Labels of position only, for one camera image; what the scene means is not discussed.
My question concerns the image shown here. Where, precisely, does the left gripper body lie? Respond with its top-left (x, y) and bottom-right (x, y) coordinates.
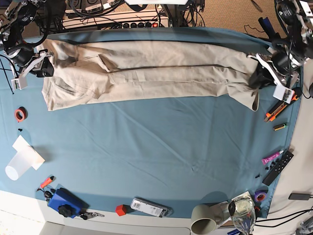
top-left (265, 50), bottom-right (303, 83)

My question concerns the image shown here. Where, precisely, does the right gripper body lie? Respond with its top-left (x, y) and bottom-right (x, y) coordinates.
top-left (6, 48), bottom-right (40, 73)

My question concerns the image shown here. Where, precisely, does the beige T-shirt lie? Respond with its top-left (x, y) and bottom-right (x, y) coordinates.
top-left (39, 40), bottom-right (259, 111)

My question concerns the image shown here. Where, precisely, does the orange utility knife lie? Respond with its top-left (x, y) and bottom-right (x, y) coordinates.
top-left (264, 94), bottom-right (299, 122)

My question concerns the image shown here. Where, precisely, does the yellow green battery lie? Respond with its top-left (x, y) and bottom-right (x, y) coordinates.
top-left (273, 123), bottom-right (287, 131)

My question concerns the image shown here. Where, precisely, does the red tape roll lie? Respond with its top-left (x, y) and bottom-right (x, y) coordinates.
top-left (14, 107), bottom-right (27, 122)

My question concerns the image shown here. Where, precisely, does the white paper note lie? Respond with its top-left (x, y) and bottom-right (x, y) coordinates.
top-left (12, 135), bottom-right (45, 170)

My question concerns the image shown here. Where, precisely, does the black remote control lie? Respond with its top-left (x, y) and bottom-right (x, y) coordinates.
top-left (262, 151), bottom-right (294, 186)

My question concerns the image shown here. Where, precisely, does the pink glue tube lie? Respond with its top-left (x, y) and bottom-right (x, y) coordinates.
top-left (262, 150), bottom-right (284, 165)

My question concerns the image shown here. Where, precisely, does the translucent plastic cup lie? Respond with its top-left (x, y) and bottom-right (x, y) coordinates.
top-left (5, 152), bottom-right (32, 181)

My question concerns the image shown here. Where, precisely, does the black power strip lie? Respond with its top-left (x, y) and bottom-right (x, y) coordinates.
top-left (122, 22), bottom-right (158, 28)

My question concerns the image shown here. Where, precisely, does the red marker pen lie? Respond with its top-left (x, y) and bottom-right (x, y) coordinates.
top-left (37, 176), bottom-right (55, 191)

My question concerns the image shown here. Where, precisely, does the purple tape roll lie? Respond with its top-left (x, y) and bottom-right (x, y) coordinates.
top-left (254, 189), bottom-right (268, 202)

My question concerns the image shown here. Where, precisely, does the black power adapter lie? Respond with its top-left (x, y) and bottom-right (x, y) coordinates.
top-left (288, 192), bottom-right (313, 201)

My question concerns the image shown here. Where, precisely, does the blue table cloth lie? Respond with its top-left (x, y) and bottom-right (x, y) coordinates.
top-left (0, 26), bottom-right (305, 219)

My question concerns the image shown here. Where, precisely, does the clear wine glass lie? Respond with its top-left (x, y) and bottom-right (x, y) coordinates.
top-left (228, 195), bottom-right (256, 235)

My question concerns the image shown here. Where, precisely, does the blue box with knob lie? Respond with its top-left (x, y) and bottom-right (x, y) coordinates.
top-left (48, 188), bottom-right (84, 218)

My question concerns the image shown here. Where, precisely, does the grey ceramic mug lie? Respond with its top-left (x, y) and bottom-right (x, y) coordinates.
top-left (190, 204), bottom-right (224, 235)

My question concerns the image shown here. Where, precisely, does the red cube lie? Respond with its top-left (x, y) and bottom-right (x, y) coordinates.
top-left (115, 205), bottom-right (128, 216)

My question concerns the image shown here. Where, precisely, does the clear plastic packaged item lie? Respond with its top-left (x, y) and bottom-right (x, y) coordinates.
top-left (130, 197), bottom-right (173, 217)

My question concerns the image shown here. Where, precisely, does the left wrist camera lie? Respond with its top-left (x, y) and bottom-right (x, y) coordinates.
top-left (11, 50), bottom-right (51, 91)

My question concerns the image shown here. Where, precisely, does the key ring with keys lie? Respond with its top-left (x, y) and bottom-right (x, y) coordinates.
top-left (79, 211), bottom-right (105, 220)

